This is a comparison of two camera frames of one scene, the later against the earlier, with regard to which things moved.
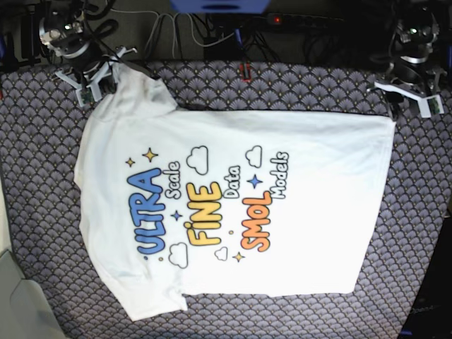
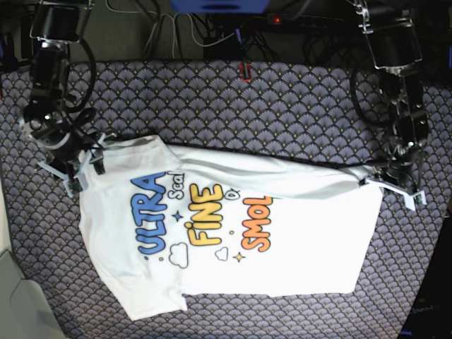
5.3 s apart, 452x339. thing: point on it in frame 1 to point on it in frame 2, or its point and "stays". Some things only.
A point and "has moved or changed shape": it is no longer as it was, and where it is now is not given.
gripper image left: x=82 y=56 to x=65 y=143
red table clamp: x=248 y=67 stays
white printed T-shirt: x=179 y=201 has moved or changed shape
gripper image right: x=412 y=68 to x=402 y=167
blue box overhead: x=219 y=6 stays
